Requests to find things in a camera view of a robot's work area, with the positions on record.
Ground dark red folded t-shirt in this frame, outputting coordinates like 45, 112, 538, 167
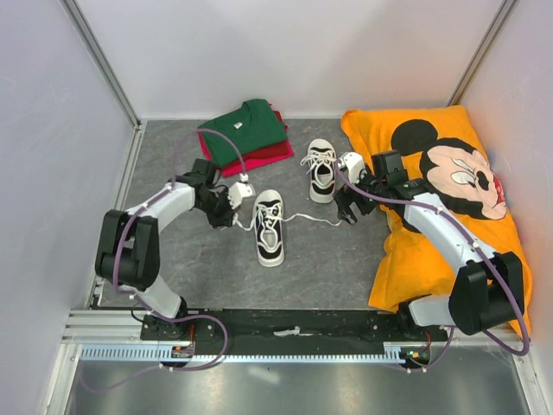
196, 101, 296, 170

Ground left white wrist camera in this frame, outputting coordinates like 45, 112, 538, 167
227, 182, 255, 210

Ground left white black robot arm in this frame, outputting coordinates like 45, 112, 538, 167
94, 159, 253, 340

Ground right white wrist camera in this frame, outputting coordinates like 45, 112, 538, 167
337, 151, 369, 185

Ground white shoelace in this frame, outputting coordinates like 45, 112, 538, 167
232, 213, 344, 232

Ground grey slotted cable duct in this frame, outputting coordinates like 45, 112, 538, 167
80, 344, 431, 364

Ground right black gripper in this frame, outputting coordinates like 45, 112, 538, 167
332, 163, 386, 226

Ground black white sneaker tied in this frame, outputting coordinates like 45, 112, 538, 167
300, 138, 337, 204

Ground right aluminium corner post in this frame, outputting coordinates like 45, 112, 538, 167
447, 0, 519, 106

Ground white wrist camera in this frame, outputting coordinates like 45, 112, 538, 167
227, 182, 255, 210
337, 151, 369, 185

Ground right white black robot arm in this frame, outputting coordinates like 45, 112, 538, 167
334, 150, 524, 341

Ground black white sneaker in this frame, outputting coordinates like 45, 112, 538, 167
300, 138, 337, 204
252, 189, 284, 268

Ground white tape scrap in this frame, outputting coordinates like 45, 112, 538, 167
273, 326, 314, 338

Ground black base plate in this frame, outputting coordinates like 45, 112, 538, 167
140, 307, 450, 358

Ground green folded t-shirt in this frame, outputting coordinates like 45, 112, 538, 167
199, 99, 287, 167

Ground aluminium corner post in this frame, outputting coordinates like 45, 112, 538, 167
60, 0, 142, 129
447, 0, 519, 106

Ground pink folded t-shirt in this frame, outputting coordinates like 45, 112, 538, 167
220, 152, 294, 178

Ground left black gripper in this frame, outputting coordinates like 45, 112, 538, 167
195, 187, 240, 229

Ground orange Mickey Mouse pillow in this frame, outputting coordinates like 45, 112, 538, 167
341, 105, 532, 312

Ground left aluminium corner post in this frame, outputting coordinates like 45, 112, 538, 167
60, 0, 142, 129

